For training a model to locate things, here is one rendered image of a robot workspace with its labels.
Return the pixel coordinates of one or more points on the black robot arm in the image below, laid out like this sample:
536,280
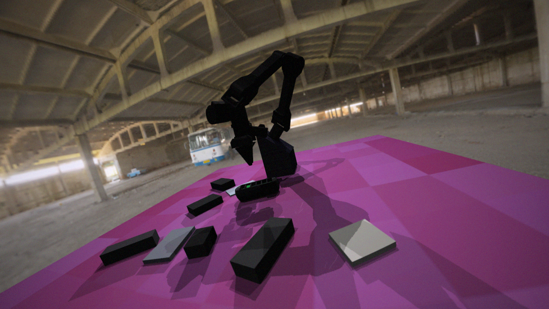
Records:
246,88

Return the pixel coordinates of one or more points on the white flat rectangular plate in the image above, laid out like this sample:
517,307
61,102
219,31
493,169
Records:
231,192

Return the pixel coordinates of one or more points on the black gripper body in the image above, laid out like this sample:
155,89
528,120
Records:
240,131

